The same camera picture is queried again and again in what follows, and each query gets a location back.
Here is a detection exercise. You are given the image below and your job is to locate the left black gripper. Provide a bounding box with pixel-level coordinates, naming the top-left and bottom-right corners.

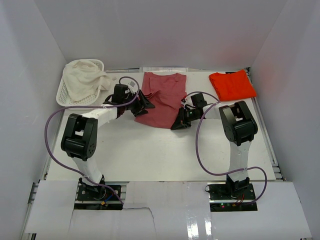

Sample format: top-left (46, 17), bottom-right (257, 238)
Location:
top-left (122, 89), bottom-right (155, 117)

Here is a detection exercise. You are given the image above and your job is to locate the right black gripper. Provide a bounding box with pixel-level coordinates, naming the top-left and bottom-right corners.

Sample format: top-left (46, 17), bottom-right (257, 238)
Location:
top-left (171, 107), bottom-right (199, 131)

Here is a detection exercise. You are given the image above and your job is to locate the pink t shirt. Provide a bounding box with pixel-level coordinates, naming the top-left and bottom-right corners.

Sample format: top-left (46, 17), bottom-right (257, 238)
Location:
top-left (135, 72), bottom-right (187, 129)

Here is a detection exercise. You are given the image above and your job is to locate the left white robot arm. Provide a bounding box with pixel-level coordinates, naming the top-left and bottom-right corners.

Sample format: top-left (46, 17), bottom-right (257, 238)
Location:
top-left (61, 83), bottom-right (155, 200)

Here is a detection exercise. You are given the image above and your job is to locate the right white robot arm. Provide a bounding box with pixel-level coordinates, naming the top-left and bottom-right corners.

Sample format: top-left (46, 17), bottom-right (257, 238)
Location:
top-left (170, 91), bottom-right (258, 200)

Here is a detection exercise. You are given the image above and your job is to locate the paper sheet at back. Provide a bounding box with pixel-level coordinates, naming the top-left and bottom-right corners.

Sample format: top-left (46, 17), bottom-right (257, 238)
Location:
top-left (139, 67), bottom-right (189, 73)

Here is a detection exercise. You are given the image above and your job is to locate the folded orange t shirt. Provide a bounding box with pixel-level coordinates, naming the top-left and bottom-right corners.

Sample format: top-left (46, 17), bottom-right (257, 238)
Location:
top-left (209, 69), bottom-right (257, 102)

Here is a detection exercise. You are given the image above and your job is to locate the cream white t shirt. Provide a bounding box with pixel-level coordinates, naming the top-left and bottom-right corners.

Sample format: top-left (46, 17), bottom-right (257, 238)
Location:
top-left (62, 59), bottom-right (112, 102)

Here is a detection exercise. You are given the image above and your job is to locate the white plastic basket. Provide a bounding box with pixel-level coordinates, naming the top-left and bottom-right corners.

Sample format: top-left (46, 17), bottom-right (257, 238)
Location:
top-left (55, 58), bottom-right (105, 111)

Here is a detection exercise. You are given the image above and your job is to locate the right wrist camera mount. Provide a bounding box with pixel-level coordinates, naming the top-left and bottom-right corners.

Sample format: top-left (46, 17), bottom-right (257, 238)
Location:
top-left (181, 98), bottom-right (188, 108)

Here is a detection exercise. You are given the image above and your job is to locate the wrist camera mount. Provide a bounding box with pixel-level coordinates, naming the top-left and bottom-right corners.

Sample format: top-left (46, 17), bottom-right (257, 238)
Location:
top-left (181, 98), bottom-right (188, 108)
top-left (127, 81), bottom-right (139, 93)

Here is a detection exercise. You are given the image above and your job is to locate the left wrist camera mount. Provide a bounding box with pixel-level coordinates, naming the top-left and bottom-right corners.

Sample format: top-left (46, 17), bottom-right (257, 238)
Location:
top-left (127, 81), bottom-right (139, 93)

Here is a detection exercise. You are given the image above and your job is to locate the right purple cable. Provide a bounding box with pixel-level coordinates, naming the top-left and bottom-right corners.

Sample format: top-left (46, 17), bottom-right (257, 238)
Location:
top-left (184, 91), bottom-right (268, 206)

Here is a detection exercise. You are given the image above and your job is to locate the purple cable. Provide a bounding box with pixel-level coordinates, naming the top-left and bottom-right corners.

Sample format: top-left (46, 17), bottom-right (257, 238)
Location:
top-left (184, 91), bottom-right (268, 206)
top-left (44, 76), bottom-right (140, 205)

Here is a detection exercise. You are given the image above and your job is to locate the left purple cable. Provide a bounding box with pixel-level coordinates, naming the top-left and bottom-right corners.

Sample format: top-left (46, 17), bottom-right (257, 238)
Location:
top-left (44, 76), bottom-right (140, 205)

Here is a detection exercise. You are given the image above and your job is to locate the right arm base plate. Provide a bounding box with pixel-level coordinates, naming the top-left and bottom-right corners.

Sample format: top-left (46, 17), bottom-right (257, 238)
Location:
top-left (204, 183), bottom-right (258, 213)

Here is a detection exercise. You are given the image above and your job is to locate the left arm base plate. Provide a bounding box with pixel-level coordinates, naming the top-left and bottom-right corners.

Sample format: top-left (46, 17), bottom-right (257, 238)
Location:
top-left (74, 178), bottom-right (123, 211)

